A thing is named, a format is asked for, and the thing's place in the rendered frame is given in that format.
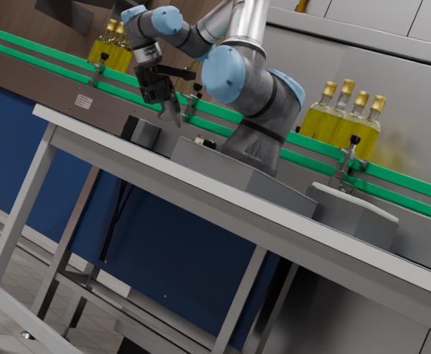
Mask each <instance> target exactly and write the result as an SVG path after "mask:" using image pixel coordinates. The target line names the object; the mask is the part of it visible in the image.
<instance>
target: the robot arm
mask: <svg viewBox="0 0 431 354"><path fill-rule="evenodd" d="M269 3H270V0H223V1H222V2H221V3H220V4H219V5H218V6H216V7H215V8H214V9H213V10H212V11H210V12H209V13H208V14H207V15H206V16H205V17H204V18H202V19H201V20H200V21H199V22H198V23H196V24H195V25H194V26H191V25H189V24H188V23H187V22H185V21H183V16H182V14H181V13H180V12H179V9H178V8H176V7H174V6H162V7H159V8H156V9H154V10H151V11H147V10H146V8H145V6H144V5H140V6H136V7H133V8H130V9H128V10H125V11H123V12H122V13H121V19H122V22H123V27H124V28H125V31H126V33H127V36H128V39H129V42H130V44H131V47H132V50H133V52H134V56H135V58H136V61H137V63H140V64H139V65H138V66H136V67H133V68H134V71H135V74H136V77H137V79H138V82H139V85H140V86H139V89H140V92H141V95H142V97H143V100H144V103H147V104H151V105H154V104H156V103H160V104H161V107H162V109H161V111H160V112H159V113H158V114H157V118H158V119H159V120H162V121H164V122H165V121H171V120H174V122H175V123H176V125H177V127H178V128H180V127H181V121H182V119H181V108H180V104H179V100H178V98H177V95H176V91H175V88H174V85H173V83H172V80H171V79H169V76H168V75H171V76H175V77H181V78H182V79H184V80H185V81H190V80H195V79H196V75H197V72H194V71H193V70H192V69H189V68H186V69H180V68H176V67H170V66H166V65H160V64H158V63H161V62H162V61H163V58H162V56H161V55H162V53H161V50H160V47H159V45H158V42H157V39H156V38H157V37H159V38H161V39H162V40H164V41H166V42H167V43H168V44H171V45H172V46H174V47H175V48H177V49H179V50H180V51H182V52H184V53H185V54H186V55H187V56H188V57H190V58H193V59H194V60H197V61H199V62H204V64H203V66H202V72H201V80H202V85H203V87H204V89H205V90H206V92H207V93H208V94H210V95H211V96H212V97H213V98H214V99H215V100H217V101H218V102H220V103H223V104H225V105H227V106H229V107H230V108H232V109H233V110H235V111H236V112H239V113H240V114H242V115H243V118H242V120H241V122H240V124H239V126H238V128H237V129H236V130H235V131H234V132H233V133H232V134H231V136H230V137H229V138H228V139H227V141H226V142H225V143H224V144H222V145H221V146H220V148H219V151H218V152H220V153H222V154H224V155H226V156H229V157H231V158H233V159H236V160H238V161H240V162H242V163H245V164H247V165H249V166H254V167H256V169H258V170H260V171H261V172H263V173H265V174H267V175H268V176H270V177H272V178H275V177H276V175H277V173H278V170H277V169H278V163H279V159H280V155H281V148H282V146H283V144H284V142H285V139H286V138H287V136H288V134H289V132H290V130H291V128H292V126H293V124H294V122H295V120H296V117H297V115H298V113H299V112H300V111H301V109H302V104H303V102H304V99H305V92H304V90H303V88H302V87H301V86H300V85H299V84H298V83H297V82H296V81H294V80H293V79H291V78H290V77H287V76H286V75H285V74H283V73H282V72H279V71H277V70H273V69H268V70H265V69H264V66H265V62H266V52H265V51H264V49H263V48H262V41H263V37H264V30H265V25H266V19H267V14H268V10H269ZM224 35H226V40H225V41H223V42H221V43H220V44H219V45H218V47H216V44H215V43H216V42H217V41H219V40H220V39H221V38H222V37H223V36H224ZM151 68H152V71H151ZM158 73H160V74H158ZM164 74H167V75H164Z"/></svg>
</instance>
